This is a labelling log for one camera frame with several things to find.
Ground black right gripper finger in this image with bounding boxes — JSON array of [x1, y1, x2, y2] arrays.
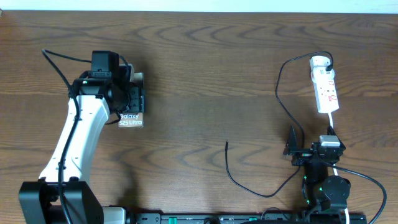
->
[[326, 126, 340, 143], [283, 126, 298, 156]]

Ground Galaxy S25 Ultra smartphone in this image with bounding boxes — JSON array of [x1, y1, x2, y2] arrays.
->
[[118, 72, 145, 129]]

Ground black USB charging cable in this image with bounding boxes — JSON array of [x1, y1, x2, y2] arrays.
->
[[224, 50, 335, 198]]

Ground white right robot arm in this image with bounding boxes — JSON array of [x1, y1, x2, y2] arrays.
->
[[284, 127, 351, 214]]

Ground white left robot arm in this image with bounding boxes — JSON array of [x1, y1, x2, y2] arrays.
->
[[19, 64, 144, 223]]

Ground white USB charger adapter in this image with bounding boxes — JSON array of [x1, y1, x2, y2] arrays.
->
[[310, 55, 335, 83]]

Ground white surge protector power strip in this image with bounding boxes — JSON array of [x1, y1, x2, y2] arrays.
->
[[311, 68, 339, 114]]

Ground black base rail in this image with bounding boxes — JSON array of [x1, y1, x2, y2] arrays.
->
[[133, 212, 368, 224]]

